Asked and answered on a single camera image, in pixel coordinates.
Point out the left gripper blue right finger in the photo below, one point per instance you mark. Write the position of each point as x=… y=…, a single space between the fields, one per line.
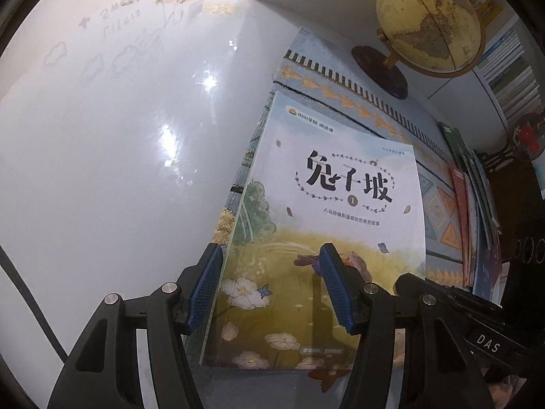
x=343 y=284

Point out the embroidered round fan on stand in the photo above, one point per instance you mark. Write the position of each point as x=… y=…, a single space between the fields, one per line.
x=525 y=143

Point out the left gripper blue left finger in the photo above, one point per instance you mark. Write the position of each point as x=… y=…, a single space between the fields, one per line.
x=201 y=282

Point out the antique yellow desk globe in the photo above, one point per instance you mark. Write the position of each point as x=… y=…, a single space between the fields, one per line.
x=436 y=38

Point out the red orange illustrated book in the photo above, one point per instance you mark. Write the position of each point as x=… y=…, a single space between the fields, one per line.
x=469 y=220

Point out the white rabbit hill book one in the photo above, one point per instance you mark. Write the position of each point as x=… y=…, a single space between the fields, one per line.
x=312 y=180

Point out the white bookshelf with books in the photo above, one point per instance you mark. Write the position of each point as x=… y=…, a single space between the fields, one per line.
x=507 y=82

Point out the dark green book at back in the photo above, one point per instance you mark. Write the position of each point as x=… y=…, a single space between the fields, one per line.
x=463 y=157

